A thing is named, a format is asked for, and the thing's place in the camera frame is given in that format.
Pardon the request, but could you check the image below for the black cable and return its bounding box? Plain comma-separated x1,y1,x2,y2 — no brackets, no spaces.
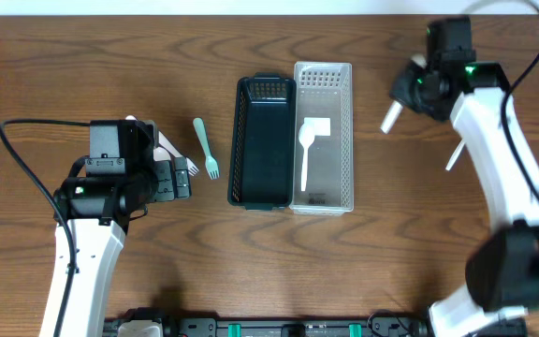
460,0,539,235
0,118,92,337

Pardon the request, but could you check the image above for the clear plastic basket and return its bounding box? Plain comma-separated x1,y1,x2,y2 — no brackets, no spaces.
290,61,354,216

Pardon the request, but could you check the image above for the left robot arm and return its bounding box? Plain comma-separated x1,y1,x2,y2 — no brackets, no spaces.
39,119,191,336

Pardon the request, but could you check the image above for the right black cable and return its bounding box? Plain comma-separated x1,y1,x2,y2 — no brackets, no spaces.
460,0,539,235

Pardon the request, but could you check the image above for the black plastic basket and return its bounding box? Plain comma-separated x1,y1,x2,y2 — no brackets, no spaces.
227,73,297,211

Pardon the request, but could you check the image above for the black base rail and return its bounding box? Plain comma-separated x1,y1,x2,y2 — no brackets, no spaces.
102,308,432,337

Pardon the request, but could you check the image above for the left black cable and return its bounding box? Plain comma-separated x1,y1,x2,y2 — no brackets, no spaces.
0,118,92,337

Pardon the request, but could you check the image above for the white spoon crossed top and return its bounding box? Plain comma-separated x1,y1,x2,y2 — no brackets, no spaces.
445,140,465,171

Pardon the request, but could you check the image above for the mint green fork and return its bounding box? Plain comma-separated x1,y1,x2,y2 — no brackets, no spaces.
193,117,220,180

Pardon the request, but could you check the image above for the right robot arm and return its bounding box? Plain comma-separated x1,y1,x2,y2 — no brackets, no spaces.
381,16,539,336

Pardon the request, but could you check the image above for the white fork middle left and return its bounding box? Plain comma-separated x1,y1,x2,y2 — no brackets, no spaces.
158,131,199,176

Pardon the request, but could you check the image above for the white spoon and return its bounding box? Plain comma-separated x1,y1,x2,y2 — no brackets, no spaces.
380,100,403,134
125,115,171,162
299,123,315,192

